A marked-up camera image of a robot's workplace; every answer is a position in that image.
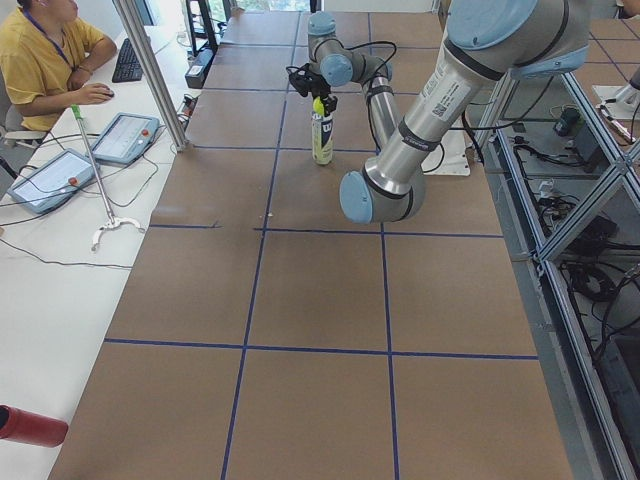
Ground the teach pendant tablet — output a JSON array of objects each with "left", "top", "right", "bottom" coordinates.
[
  {"left": 8, "top": 149, "right": 94, "bottom": 214},
  {"left": 91, "top": 112, "right": 160, "bottom": 166}
]

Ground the red cylinder bottle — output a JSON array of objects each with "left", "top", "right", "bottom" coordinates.
[{"left": 1, "top": 405, "right": 69, "bottom": 448}]

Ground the far teach pendant tablet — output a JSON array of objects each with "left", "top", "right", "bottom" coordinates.
[{"left": 91, "top": 112, "right": 160, "bottom": 166}]

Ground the yellow tennis ball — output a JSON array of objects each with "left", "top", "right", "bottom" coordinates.
[{"left": 313, "top": 97, "right": 325, "bottom": 116}]

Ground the reacher grabber tool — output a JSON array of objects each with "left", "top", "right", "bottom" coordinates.
[{"left": 71, "top": 104, "right": 146, "bottom": 252}]

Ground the person in yellow shirt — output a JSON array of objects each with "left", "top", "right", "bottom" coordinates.
[{"left": 1, "top": 1, "right": 117, "bottom": 132}]

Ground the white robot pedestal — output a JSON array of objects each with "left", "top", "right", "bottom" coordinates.
[{"left": 422, "top": 120, "right": 471, "bottom": 177}]

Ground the black keyboard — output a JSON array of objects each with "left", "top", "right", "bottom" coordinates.
[{"left": 112, "top": 38, "right": 143, "bottom": 83}]

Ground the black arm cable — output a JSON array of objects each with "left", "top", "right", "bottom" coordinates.
[{"left": 285, "top": 41, "right": 446, "bottom": 174}]

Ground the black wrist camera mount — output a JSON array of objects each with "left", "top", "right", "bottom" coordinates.
[{"left": 285, "top": 63, "right": 314, "bottom": 98}]

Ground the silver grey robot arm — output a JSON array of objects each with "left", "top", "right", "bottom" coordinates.
[{"left": 308, "top": 1, "right": 592, "bottom": 224}]

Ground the near teach pendant tablet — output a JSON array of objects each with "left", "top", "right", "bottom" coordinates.
[{"left": 8, "top": 149, "right": 94, "bottom": 214}]

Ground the aluminium frame post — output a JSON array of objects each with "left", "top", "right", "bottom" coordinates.
[{"left": 114, "top": 0, "right": 188, "bottom": 152}]

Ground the clear tennis ball can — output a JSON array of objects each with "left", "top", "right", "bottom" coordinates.
[{"left": 311, "top": 111, "right": 334, "bottom": 166}]

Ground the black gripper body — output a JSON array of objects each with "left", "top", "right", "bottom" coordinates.
[{"left": 309, "top": 75, "right": 331, "bottom": 98}]

